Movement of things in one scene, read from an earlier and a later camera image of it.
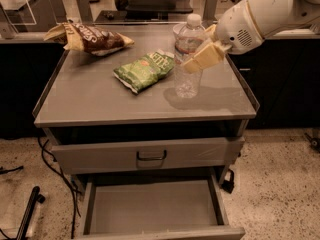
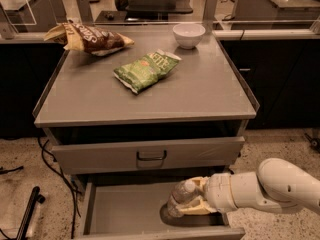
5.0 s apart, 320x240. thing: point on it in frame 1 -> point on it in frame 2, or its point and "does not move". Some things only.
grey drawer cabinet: x=148 y=162 does not move
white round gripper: x=237 y=28 -> x=217 y=191
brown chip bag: x=95 y=41 does not move
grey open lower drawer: x=155 y=210 does not move
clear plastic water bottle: x=188 y=85 -> x=182 y=191
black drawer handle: x=152 y=158 does not move
